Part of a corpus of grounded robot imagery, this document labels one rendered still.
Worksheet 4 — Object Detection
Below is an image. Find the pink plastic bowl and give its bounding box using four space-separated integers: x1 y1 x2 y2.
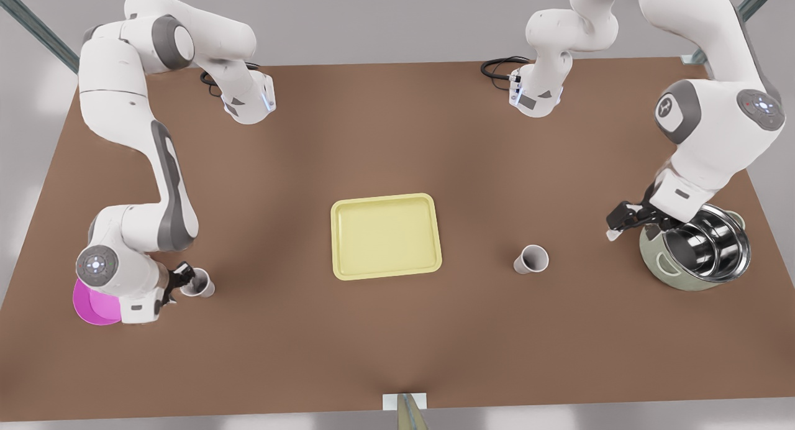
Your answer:
73 278 123 326

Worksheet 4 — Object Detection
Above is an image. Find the white IKEA cup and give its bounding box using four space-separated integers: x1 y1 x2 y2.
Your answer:
180 267 216 299
513 244 550 275

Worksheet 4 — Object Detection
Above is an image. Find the green pot with steel inside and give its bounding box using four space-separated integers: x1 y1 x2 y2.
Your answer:
638 203 752 292

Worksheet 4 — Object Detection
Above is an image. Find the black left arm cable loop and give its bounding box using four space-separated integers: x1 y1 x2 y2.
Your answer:
480 56 532 83

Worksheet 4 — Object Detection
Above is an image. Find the yellow rectangular tray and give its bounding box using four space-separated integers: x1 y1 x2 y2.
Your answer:
330 193 443 281

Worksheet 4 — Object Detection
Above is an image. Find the black right arm cable loop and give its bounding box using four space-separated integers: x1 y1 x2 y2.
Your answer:
200 62 261 99

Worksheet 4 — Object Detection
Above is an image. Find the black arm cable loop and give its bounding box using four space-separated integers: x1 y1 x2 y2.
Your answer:
200 62 261 99
480 56 532 83

